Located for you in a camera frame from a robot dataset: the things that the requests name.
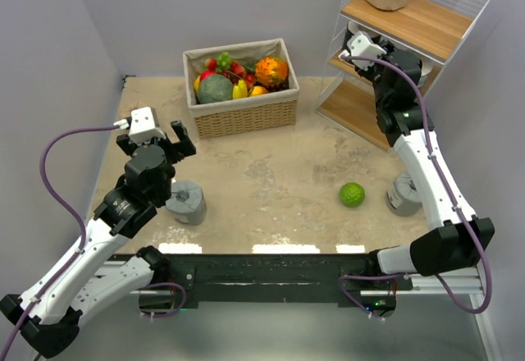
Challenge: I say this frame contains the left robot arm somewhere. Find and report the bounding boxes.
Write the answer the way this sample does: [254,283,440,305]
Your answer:
[1,118,196,359]

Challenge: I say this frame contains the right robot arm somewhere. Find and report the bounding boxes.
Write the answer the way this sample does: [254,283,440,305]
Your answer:
[347,32,495,290]

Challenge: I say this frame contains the yellow lemon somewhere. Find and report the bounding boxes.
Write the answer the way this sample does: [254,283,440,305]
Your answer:
[193,75,201,94]

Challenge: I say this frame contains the green melon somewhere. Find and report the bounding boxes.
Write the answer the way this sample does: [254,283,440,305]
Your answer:
[197,75,233,104]

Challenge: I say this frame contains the red apple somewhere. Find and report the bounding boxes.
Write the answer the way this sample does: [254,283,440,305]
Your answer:
[199,71,216,81]

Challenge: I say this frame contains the yellow bananas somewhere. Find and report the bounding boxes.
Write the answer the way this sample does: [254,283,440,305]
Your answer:
[232,79,249,100]

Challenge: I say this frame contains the strawberries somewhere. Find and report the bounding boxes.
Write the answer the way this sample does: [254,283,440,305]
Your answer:
[204,58,256,89]

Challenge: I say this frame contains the orange fruit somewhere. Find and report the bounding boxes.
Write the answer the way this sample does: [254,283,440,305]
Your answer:
[249,85,268,97]

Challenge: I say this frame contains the green grapes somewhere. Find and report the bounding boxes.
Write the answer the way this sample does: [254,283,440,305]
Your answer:
[217,52,232,71]

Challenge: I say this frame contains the wicker basket with liner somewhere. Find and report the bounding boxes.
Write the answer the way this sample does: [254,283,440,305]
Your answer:
[183,39,299,139]

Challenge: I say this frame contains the orange pumpkin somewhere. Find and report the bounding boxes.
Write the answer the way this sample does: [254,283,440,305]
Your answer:
[255,57,289,89]

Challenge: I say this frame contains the green lime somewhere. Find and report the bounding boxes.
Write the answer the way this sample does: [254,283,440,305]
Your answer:
[339,182,366,208]

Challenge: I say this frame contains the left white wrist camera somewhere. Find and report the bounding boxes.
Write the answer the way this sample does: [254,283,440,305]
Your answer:
[113,107,167,146]

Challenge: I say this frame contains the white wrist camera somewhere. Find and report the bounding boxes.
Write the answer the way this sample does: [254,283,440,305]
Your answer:
[113,107,167,146]
[338,31,386,71]

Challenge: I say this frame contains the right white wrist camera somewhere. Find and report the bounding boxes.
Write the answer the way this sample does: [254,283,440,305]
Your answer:
[338,31,386,71]

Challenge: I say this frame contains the white wire wooden shelf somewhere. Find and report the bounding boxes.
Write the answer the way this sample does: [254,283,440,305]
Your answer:
[317,0,491,150]

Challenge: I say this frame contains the black base frame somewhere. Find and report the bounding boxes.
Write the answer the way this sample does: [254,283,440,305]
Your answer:
[136,254,413,318]

